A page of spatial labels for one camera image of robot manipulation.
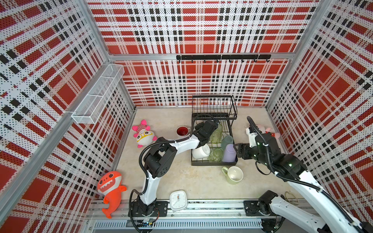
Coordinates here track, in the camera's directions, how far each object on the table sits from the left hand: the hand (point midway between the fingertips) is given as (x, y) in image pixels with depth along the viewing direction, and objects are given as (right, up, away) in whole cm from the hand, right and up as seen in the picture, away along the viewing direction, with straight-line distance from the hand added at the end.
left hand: (202, 123), depth 95 cm
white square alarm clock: (-14, -40, -21) cm, 47 cm away
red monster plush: (-49, -32, -22) cm, 62 cm away
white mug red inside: (-13, -5, +1) cm, 14 cm away
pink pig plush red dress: (+42, -5, +3) cm, 43 cm away
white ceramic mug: (-2, -17, -11) cm, 20 cm away
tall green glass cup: (+10, -9, +6) cm, 15 cm away
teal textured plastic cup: (+16, -11, -3) cm, 20 cm away
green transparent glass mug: (+7, -18, -15) cm, 24 cm away
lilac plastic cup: (+15, -17, -15) cm, 27 cm away
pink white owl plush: (-39, -9, -1) cm, 40 cm away
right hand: (+19, -11, -24) cm, 32 cm away
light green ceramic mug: (+18, -30, -12) cm, 37 cm away
